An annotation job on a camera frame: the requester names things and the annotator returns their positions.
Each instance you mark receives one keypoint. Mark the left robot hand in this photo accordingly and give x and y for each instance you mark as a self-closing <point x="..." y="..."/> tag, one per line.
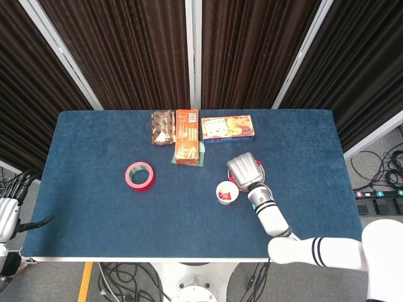
<point x="6" y="220"/>

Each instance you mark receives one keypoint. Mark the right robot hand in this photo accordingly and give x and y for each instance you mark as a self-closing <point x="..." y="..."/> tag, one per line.
<point x="245" y="170"/>

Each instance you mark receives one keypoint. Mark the red candies heap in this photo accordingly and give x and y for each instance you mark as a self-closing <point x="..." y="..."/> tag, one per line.
<point x="225" y="195"/>
<point x="232" y="178"/>

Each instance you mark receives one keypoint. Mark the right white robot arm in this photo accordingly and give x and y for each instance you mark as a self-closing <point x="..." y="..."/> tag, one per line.
<point x="274" y="220"/>

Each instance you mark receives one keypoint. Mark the white paper cup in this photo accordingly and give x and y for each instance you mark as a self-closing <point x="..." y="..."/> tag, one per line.
<point x="222" y="188"/>

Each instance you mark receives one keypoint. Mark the round metal plate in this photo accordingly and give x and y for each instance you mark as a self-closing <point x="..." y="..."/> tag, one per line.
<point x="262" y="173"/>

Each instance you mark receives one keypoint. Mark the black trouser leg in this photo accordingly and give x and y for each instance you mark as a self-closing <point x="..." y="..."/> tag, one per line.
<point x="11" y="264"/>

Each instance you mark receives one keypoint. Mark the white black sneaker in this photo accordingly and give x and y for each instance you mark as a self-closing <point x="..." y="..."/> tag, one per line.
<point x="27" y="261"/>

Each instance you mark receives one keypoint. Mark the blue yellow cookie box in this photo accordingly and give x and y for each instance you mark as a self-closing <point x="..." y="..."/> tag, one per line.
<point x="226" y="127"/>

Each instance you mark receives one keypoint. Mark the flat green packet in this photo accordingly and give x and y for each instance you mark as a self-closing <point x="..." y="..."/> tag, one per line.
<point x="202" y="151"/>

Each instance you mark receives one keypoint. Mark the orange snack box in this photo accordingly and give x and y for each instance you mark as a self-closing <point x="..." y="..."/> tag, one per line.
<point x="186" y="138"/>

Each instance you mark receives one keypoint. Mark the blue tablecloth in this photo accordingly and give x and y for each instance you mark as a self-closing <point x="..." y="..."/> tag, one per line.
<point x="94" y="220"/>

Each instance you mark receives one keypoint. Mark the golden foil snack pack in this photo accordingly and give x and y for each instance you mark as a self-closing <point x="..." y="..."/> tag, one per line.
<point x="162" y="126"/>

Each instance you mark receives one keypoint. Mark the red tape roll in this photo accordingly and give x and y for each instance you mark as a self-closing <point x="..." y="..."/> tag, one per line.
<point x="148" y="187"/>

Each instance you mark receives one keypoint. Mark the yellow floor tape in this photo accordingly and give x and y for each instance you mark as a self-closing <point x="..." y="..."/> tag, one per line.
<point x="85" y="283"/>

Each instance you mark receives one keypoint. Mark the dark brown curtain panel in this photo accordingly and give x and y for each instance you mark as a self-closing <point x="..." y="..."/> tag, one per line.
<point x="126" y="47"/>
<point x="252" y="47"/>
<point x="25" y="94"/>
<point x="362" y="63"/>

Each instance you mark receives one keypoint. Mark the white table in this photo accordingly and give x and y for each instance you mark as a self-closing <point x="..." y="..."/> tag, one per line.
<point x="157" y="260"/>

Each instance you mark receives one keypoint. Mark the black numbered power strip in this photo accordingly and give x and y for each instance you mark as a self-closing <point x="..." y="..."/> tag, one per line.
<point x="378" y="193"/>

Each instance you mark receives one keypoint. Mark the black foot pedal unit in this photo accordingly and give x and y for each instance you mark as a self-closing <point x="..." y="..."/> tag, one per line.
<point x="381" y="206"/>

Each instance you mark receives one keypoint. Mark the white frame rail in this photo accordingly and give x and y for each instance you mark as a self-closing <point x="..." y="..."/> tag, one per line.
<point x="371" y="137"/>
<point x="9" y="165"/>

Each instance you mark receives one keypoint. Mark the white pedestal base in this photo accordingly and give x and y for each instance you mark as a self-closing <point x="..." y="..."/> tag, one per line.
<point x="195" y="283"/>

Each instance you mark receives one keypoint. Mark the white frame post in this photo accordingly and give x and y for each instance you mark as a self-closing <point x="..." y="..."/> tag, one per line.
<point x="60" y="50"/>
<point x="192" y="47"/>
<point x="301" y="56"/>

